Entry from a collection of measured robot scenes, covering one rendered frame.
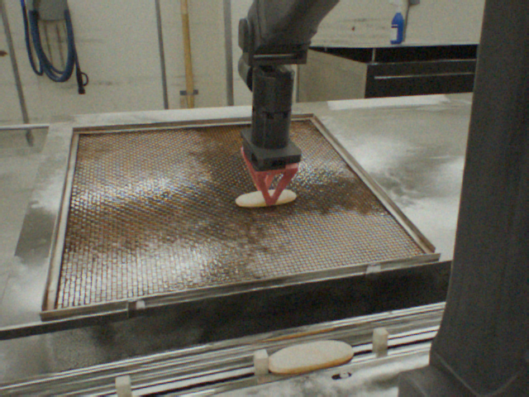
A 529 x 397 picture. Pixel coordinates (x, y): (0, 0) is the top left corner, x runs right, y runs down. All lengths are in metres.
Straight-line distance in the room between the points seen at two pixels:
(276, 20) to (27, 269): 0.43
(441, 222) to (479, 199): 0.50
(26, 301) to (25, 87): 3.64
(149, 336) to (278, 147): 0.31
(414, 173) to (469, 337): 0.62
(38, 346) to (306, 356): 0.33
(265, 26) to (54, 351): 0.46
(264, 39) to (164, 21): 3.51
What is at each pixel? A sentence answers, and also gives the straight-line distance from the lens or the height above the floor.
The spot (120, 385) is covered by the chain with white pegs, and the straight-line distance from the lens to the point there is 0.51.
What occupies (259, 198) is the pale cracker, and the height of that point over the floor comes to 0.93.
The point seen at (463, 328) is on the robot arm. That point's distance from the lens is 0.29.
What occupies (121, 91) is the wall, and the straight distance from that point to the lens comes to 4.14.
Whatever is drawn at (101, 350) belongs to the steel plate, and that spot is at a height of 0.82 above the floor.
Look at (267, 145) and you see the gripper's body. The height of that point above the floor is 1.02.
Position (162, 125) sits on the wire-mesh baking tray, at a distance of 0.99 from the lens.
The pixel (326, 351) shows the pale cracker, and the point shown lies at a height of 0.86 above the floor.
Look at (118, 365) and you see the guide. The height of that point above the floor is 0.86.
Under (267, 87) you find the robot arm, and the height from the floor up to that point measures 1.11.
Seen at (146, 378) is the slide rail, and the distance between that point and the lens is 0.54.
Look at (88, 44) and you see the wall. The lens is 4.10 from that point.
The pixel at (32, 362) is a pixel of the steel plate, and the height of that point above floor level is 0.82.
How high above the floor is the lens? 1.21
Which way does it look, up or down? 23 degrees down
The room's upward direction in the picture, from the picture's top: straight up
